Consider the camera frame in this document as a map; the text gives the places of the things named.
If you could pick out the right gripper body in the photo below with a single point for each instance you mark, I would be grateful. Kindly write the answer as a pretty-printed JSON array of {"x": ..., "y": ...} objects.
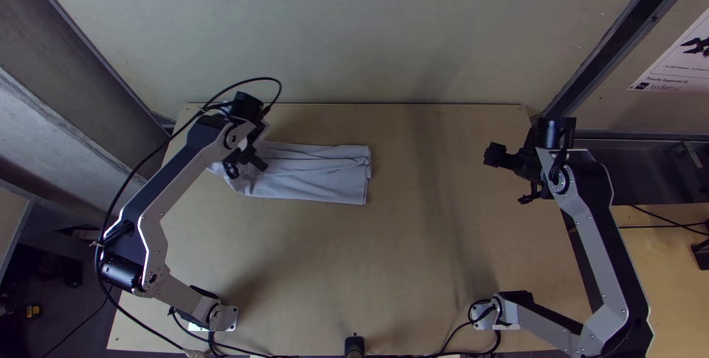
[{"x": 515, "y": 163}]

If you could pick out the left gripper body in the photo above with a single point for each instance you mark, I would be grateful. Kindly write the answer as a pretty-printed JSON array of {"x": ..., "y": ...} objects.
[{"x": 252, "y": 156}]

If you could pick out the light grey t-shirt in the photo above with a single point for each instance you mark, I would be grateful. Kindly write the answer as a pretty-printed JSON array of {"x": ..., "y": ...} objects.
[{"x": 310, "y": 175}]

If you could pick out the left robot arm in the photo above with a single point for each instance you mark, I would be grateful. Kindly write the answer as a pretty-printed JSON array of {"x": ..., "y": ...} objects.
[{"x": 166, "y": 203}]

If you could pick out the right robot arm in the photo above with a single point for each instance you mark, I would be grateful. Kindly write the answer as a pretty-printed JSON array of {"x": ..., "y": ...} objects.
[{"x": 590, "y": 236}]

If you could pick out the white paper poster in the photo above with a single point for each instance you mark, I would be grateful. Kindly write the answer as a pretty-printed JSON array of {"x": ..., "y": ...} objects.
[{"x": 673, "y": 62}]

